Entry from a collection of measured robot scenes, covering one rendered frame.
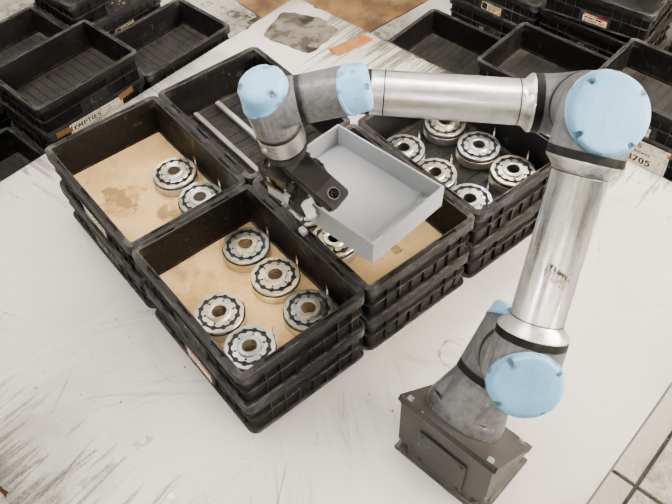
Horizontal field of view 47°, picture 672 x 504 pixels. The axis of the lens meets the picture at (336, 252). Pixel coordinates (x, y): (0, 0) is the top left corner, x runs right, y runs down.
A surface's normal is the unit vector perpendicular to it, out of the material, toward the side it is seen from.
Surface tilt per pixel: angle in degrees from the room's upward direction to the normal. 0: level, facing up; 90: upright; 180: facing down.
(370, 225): 2
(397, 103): 75
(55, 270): 0
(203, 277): 0
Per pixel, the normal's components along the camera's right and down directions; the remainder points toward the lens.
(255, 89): -0.18, -0.47
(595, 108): -0.04, 0.11
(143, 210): -0.03, -0.64
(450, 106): -0.08, 0.56
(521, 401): -0.09, 0.36
